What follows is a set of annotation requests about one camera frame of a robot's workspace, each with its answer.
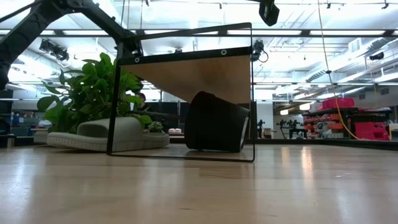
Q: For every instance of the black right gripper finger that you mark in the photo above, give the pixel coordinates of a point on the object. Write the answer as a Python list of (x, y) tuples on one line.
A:
[(269, 12)]

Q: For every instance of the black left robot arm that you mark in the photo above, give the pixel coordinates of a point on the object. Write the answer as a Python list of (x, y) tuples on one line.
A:
[(28, 28)]

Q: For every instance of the black ceiling spotlight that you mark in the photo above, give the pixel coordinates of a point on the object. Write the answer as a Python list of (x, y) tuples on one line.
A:
[(258, 49), (54, 49)]

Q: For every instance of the person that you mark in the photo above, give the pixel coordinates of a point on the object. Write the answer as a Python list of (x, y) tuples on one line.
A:
[(141, 101)]

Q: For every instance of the green leafy plant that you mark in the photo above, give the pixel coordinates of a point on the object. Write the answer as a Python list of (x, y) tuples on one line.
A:
[(90, 90)]

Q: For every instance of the small background potted plant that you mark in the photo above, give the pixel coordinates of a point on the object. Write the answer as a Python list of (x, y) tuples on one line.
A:
[(155, 126)]

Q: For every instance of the black plant pot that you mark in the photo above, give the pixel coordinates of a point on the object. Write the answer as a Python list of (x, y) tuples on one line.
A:
[(214, 124)]

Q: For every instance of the black rack with red bins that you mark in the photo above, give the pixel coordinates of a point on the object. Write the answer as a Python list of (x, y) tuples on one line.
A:
[(348, 121)]

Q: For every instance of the black frame wooden shelf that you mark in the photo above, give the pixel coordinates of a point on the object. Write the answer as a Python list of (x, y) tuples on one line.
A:
[(186, 73)]

